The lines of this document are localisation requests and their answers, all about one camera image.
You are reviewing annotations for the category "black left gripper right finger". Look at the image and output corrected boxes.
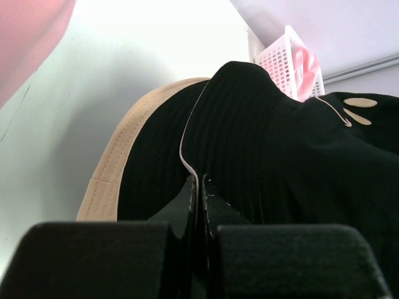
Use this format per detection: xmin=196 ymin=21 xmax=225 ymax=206
xmin=201 ymin=177 xmax=392 ymax=298

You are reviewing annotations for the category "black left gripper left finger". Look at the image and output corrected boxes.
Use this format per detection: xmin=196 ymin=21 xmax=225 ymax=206
xmin=1 ymin=178 xmax=196 ymax=298

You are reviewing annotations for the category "beige bucket hat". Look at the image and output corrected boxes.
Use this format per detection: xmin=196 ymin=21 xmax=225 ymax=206
xmin=76 ymin=77 xmax=207 ymax=221

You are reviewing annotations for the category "black bucket hat white stitching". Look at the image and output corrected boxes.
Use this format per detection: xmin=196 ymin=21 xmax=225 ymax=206
xmin=117 ymin=81 xmax=207 ymax=221

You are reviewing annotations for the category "pink bucket hat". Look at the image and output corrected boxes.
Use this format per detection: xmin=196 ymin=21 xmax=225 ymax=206
xmin=292 ymin=47 xmax=320 ymax=102

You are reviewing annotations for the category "pink baseball cap white logo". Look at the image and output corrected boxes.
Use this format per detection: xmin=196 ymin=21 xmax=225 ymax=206
xmin=1 ymin=1 xmax=75 ymax=106

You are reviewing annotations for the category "white plastic basket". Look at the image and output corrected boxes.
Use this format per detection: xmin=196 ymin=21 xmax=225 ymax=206
xmin=253 ymin=25 xmax=325 ymax=101

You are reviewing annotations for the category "right aluminium corner post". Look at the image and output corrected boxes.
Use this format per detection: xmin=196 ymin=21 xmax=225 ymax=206
xmin=323 ymin=53 xmax=398 ymax=86

